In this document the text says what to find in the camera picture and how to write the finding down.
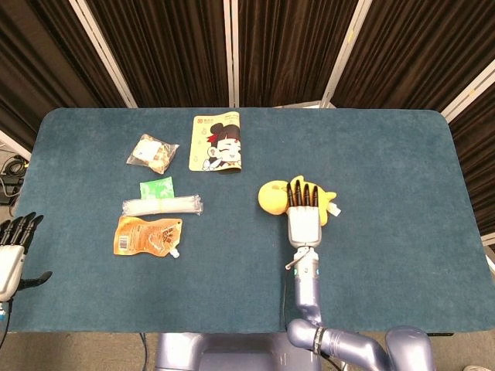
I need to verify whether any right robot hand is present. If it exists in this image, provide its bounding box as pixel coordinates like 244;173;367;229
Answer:
285;182;323;248

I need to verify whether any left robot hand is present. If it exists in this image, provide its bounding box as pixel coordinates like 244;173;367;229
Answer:
0;212;53;302

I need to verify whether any yellow plush duck toy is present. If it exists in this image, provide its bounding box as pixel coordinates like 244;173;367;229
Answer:
258;175;343;226

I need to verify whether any cartoon girl mouse pad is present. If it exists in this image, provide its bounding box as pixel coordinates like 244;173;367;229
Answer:
188;110;244;175

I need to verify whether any orange spouted pouch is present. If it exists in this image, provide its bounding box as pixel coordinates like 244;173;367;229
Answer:
113;215;183;259

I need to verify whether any clear plastic straw bundle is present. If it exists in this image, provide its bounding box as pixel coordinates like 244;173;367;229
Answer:
121;194;203;217

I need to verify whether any grey robot torso base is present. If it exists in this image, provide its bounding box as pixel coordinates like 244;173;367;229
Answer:
154;332;323;371

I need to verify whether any green sachet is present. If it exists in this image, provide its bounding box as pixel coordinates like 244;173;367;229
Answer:
139;175;176;200

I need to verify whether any clear bag of snacks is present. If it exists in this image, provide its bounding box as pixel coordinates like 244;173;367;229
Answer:
126;133;180;175

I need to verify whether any dark brown curtain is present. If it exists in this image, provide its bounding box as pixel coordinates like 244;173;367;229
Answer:
0;0;495;237

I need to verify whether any black cable bundle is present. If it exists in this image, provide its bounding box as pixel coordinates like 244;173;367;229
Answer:
0;153;30;206

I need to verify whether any white partition frame post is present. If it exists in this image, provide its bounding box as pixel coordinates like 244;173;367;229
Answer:
321;0;373;108
440;58;495;124
68;0;138;108
223;0;240;108
0;129;32;160

